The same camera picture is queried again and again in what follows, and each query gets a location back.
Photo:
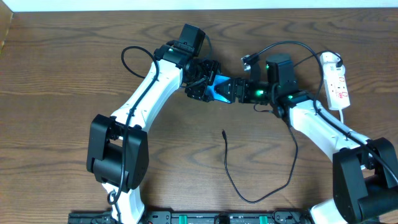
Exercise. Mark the blue Galaxy smartphone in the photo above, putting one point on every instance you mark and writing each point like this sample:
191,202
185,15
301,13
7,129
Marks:
212,90

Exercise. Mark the white charger plug adapter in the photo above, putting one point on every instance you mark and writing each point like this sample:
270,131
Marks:
332,65

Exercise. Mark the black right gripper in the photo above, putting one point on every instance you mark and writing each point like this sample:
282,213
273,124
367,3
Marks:
240,90

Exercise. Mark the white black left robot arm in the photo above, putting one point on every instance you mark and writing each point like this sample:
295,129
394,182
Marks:
118,152

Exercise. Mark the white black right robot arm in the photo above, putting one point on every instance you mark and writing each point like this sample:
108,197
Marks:
364,170

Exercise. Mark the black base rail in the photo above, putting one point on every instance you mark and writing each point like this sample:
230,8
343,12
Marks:
282,217

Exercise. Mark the white power strip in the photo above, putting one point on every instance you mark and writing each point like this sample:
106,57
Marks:
336,93

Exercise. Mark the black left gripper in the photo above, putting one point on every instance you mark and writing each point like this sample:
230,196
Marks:
203,81

